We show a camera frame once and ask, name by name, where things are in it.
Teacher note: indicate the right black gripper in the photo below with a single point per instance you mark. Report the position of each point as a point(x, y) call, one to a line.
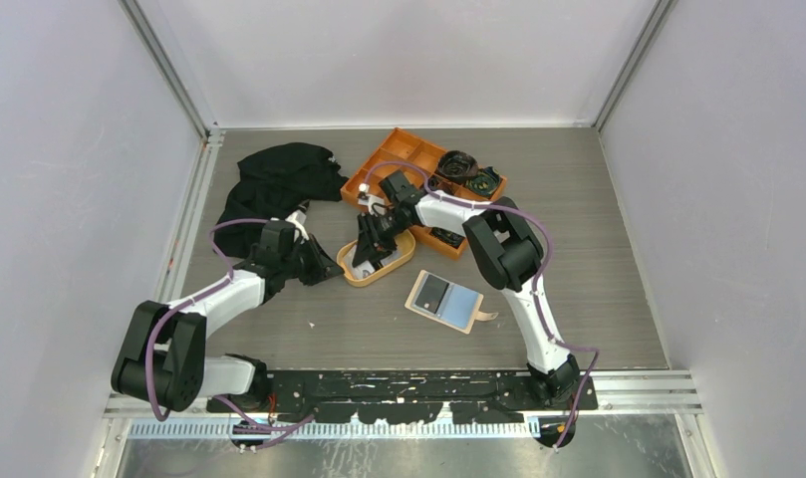
point(368, 236)

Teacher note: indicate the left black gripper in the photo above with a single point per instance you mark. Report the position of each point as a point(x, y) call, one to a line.
point(324, 266)

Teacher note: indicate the orange oval tray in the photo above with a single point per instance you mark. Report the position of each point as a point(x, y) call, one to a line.
point(346, 254)

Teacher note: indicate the black VIP credit card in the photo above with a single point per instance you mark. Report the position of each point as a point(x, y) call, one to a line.
point(430, 294)

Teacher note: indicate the beige card holder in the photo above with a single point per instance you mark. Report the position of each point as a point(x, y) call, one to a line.
point(459, 310)

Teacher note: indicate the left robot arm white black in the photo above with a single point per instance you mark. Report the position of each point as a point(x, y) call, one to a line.
point(163, 358)

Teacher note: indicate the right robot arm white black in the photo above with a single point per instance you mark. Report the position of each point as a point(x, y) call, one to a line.
point(507, 253)

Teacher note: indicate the right credit card in tray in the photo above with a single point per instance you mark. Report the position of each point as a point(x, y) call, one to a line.
point(402, 254)

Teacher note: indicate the credit card in tray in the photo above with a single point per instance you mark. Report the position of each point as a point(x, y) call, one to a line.
point(402, 254)
point(363, 271)

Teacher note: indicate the left credit card in tray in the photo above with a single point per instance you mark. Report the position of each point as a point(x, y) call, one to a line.
point(363, 271)

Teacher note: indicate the green yellow rolled tie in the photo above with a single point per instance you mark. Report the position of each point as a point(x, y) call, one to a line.
point(449, 238)

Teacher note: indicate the orange compartment organizer box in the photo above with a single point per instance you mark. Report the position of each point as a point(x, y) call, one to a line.
point(411, 155)

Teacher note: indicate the black cloth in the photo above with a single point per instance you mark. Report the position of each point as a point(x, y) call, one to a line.
point(275, 181)

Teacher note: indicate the dark brown rolled tie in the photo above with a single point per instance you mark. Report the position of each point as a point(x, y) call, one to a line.
point(457, 166)

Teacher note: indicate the green patterned rolled tie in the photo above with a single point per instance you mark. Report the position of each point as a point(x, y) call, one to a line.
point(485, 182)

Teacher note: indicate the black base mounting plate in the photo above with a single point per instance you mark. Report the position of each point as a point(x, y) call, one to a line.
point(409, 396)

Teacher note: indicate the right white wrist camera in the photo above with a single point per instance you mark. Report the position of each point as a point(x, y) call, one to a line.
point(373, 204)

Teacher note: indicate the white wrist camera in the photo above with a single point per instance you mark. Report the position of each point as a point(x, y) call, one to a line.
point(373, 204)
point(298, 219)

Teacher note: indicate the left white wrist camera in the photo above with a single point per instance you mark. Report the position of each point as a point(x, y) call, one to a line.
point(298, 219)

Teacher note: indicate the aluminium front frame rail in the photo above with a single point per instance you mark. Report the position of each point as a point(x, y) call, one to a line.
point(643, 394)

